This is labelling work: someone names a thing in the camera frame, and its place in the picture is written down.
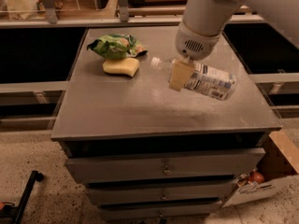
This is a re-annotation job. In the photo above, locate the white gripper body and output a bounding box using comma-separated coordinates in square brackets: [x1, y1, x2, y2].
[176, 21, 222, 61]

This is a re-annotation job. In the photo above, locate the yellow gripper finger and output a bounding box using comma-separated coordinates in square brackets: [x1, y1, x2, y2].
[169, 57, 195, 91]

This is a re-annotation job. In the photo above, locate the clear plastic water bottle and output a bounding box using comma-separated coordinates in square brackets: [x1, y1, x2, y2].
[150, 57, 237, 101]

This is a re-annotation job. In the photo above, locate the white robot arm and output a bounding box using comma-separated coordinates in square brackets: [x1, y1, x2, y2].
[170, 0, 299, 91]

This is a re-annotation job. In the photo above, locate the yellow sponge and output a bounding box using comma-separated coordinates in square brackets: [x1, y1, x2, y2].
[103, 58, 139, 77]

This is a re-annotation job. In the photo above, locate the green snack bag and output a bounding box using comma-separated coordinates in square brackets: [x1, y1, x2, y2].
[87, 34, 148, 59]

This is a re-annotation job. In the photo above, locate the grey drawer cabinet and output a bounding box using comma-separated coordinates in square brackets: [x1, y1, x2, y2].
[51, 26, 281, 220]

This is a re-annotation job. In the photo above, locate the red onion in box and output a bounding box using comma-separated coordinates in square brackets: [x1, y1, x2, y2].
[250, 170, 265, 184]

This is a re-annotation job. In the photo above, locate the cardboard box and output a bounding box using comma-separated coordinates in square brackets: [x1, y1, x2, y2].
[223, 130, 299, 207]

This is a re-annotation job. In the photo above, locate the black stand leg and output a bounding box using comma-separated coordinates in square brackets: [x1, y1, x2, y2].
[0, 170, 44, 224]

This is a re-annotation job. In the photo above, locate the metal shelf rail frame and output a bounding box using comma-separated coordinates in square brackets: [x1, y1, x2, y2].
[0, 0, 265, 29]

